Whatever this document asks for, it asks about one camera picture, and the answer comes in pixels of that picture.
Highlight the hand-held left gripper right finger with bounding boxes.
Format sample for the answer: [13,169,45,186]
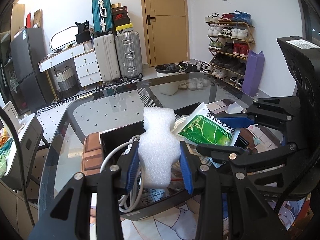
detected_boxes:
[179,141,278,240]

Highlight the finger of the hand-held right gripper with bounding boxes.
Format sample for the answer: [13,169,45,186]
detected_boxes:
[196,142,310,202]
[219,96,302,136]

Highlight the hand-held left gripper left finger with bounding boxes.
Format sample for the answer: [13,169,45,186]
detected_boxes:
[27,141,140,240]

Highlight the green medicine packet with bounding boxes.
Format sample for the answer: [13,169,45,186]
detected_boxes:
[176,102,242,147]

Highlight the white charging cable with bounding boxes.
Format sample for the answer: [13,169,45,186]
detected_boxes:
[100,135,145,213]

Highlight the black cardboard box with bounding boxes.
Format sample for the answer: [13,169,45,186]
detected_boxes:
[100,102,253,220]

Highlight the white foam piece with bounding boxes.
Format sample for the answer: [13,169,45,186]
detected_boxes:
[139,107,182,188]

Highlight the zip bag of white rope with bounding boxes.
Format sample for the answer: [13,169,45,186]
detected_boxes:
[170,115,218,193]

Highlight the white round coaster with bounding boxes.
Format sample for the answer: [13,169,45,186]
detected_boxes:
[227,102,248,114]

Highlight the purple bag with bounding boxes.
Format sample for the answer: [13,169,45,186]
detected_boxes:
[241,50,265,97]

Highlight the scattered sneakers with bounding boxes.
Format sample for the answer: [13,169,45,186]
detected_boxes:
[178,60,214,91]

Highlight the printed cartoon desk mat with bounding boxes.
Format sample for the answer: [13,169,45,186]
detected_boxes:
[81,100,313,240]

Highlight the white bin with black bag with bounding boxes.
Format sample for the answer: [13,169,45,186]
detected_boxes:
[155,64,180,95]

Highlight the white diamond pattern rug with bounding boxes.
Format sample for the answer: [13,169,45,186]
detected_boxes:
[36,79,160,140]

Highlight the shoe rack with shoes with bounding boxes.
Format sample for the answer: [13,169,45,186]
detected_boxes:
[204,10,255,89]

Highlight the grey side cabinet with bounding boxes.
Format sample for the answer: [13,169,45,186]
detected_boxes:
[0,114,50,190]

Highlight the grey white woven basket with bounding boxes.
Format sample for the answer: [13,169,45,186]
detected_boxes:
[54,66,80,99]

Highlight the wooden door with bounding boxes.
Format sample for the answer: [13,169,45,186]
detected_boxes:
[140,0,188,67]

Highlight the white dresser with drawers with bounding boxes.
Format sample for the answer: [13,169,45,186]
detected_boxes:
[38,42,102,90]

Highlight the silver suitcase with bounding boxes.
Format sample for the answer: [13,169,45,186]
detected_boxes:
[114,31,143,78]

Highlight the white suitcase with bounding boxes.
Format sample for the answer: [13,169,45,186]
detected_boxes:
[93,32,122,83]

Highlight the beige cabinet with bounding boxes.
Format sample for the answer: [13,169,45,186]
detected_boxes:
[0,152,48,233]

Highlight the colourful packets pile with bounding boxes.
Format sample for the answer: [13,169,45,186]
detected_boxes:
[0,127,13,178]

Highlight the white countertop appliance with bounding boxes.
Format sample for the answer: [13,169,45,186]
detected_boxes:
[1,102,19,120]

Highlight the black bag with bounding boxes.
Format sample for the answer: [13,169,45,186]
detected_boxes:
[75,21,92,44]

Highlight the dark grey refrigerator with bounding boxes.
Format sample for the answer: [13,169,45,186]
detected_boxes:
[10,27,47,105]

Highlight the oval mirror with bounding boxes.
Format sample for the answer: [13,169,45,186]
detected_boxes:
[50,25,79,51]

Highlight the teal suitcase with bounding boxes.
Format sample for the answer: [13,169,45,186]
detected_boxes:
[91,0,113,34]

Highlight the dark glass door cabinet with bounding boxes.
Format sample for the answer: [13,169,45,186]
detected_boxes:
[0,30,16,103]

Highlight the brown cardboard box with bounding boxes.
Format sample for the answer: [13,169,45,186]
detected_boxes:
[33,9,43,28]

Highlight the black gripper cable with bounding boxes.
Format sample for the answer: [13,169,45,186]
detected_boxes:
[274,152,319,213]

